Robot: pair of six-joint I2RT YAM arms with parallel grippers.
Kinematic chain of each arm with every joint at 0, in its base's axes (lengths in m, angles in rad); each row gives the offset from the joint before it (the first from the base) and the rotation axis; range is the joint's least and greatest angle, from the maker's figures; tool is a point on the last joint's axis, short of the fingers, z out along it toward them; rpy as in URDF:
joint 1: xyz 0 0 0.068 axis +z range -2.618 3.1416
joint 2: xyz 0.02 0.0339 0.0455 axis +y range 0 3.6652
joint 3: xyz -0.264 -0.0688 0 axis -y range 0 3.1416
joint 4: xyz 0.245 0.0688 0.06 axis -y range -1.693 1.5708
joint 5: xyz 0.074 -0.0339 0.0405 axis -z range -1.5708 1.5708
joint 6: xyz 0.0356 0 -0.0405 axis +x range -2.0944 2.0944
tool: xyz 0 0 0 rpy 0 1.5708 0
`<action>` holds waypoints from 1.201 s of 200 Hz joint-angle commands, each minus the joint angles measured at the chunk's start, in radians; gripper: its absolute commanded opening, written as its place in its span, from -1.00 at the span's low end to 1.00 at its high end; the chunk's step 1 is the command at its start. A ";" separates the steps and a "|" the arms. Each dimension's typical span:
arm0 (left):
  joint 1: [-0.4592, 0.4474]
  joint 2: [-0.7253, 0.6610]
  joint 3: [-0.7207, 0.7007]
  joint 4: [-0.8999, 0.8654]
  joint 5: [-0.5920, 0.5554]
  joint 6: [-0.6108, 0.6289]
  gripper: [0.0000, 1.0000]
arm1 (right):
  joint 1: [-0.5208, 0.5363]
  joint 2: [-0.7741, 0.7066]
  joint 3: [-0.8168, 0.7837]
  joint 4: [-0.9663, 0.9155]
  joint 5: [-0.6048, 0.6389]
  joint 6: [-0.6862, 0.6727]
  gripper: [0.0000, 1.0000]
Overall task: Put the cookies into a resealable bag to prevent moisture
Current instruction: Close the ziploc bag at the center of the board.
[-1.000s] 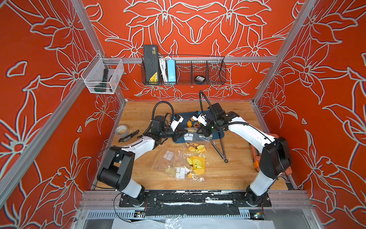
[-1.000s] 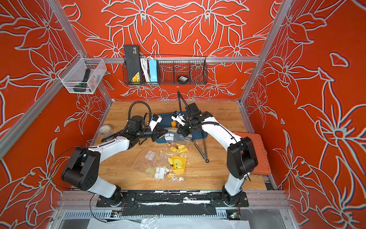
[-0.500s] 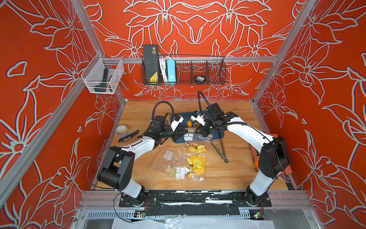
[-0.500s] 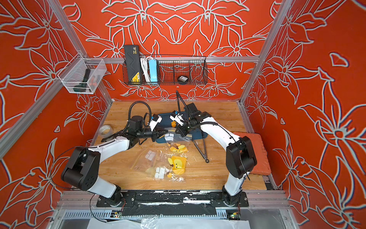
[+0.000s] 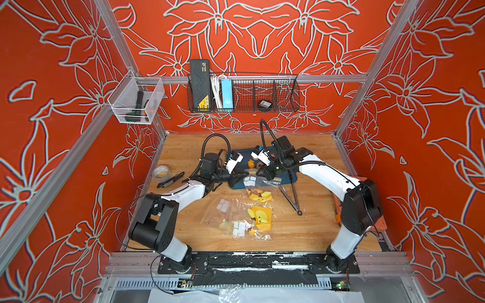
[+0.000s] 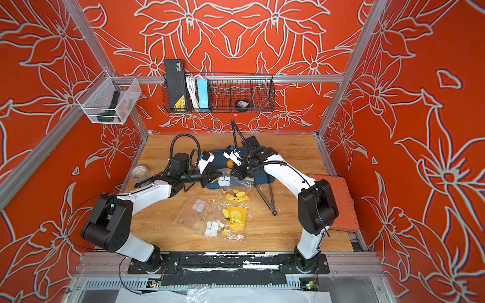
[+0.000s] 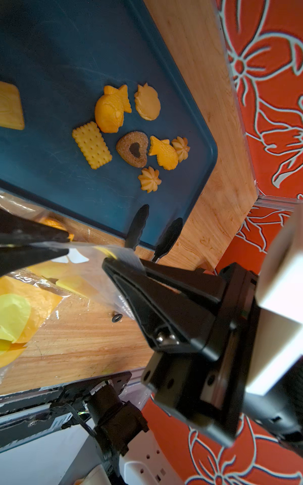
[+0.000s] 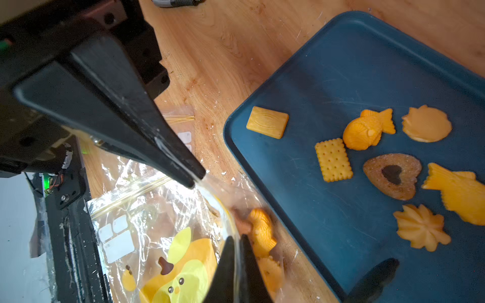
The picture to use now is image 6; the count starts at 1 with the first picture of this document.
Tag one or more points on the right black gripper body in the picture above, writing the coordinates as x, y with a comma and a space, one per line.
243, 170

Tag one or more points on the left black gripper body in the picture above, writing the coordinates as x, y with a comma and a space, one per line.
192, 177

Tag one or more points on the clear bag yellow dog print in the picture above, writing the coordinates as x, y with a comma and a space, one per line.
233, 189

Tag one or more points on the metal kitchen tongs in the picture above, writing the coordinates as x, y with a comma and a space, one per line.
268, 201

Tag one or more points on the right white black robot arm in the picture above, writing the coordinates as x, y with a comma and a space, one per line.
317, 208

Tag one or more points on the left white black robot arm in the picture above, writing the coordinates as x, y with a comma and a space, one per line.
108, 225

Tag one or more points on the teal plastic tray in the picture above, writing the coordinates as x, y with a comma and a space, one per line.
220, 163

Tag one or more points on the clear tape roll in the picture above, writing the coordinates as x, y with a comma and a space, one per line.
140, 173

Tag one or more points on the black marker pen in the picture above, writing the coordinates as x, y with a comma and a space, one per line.
147, 182

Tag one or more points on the small black round device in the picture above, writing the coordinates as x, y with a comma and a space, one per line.
242, 105

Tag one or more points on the light blue box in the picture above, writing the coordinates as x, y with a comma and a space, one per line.
203, 94

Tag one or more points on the black box yellow label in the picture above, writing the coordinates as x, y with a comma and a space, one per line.
176, 85

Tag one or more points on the orange plastic tool case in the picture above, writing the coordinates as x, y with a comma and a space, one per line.
347, 218

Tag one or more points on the black wire wall basket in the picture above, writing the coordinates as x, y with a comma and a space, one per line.
226, 89

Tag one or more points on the black mounting base rail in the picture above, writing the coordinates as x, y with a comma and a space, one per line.
283, 262

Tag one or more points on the dark green tool handle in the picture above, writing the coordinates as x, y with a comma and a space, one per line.
109, 114

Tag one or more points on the clear acrylic wall bin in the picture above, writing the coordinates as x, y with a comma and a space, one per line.
97, 96

